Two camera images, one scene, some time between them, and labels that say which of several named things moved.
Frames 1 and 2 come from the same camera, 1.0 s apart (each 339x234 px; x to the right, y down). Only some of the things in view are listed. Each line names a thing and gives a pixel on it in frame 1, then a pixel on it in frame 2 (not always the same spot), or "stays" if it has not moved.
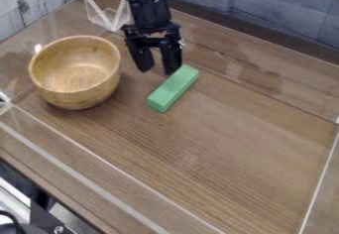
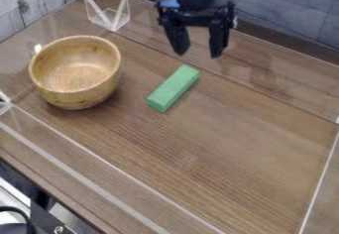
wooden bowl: x=76 y=71 stays
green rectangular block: x=172 y=88 stays
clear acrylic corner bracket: x=111 y=19 stays
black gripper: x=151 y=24 -> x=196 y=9
